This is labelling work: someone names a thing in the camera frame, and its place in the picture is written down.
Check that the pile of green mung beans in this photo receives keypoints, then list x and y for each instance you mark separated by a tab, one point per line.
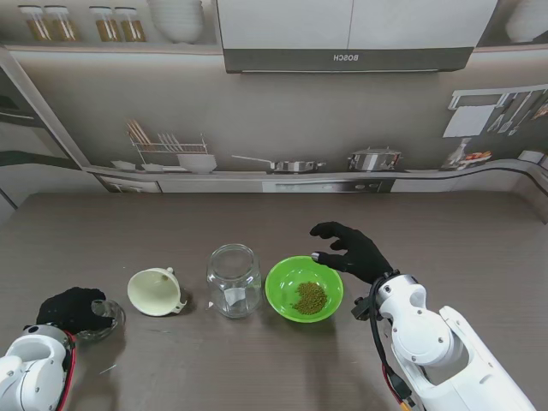
310	297

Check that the clear glass jar lid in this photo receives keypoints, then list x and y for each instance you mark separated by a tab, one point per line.
116	310

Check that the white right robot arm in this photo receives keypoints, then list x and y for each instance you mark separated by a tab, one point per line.
428	338

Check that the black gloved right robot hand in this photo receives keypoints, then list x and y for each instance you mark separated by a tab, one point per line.
359	254

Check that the bright green plastic bowl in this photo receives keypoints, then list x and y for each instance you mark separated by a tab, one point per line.
291	272

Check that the cream plastic funnel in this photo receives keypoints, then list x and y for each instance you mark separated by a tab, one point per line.
150	291

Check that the clear glass jar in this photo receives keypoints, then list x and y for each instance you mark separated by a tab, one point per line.
233	278

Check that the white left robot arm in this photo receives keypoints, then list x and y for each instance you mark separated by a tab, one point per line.
25	368

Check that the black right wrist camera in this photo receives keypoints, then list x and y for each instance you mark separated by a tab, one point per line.
361	309

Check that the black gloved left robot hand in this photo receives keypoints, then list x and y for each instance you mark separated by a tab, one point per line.
68	310

